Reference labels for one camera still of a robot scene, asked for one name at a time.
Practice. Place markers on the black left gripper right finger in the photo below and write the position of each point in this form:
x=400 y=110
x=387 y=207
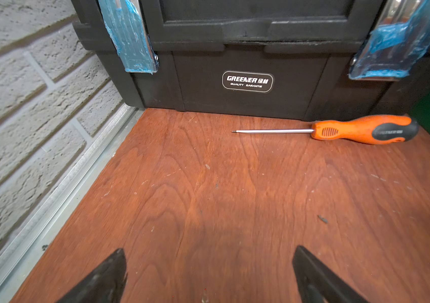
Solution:
x=317 y=283

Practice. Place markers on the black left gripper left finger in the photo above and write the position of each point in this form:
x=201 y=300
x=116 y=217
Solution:
x=106 y=283

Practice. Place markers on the orange black screwdriver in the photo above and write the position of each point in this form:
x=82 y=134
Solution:
x=371 y=130

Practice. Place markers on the black plastic toolbox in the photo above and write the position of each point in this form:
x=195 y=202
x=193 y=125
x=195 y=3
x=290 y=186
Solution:
x=288 y=59

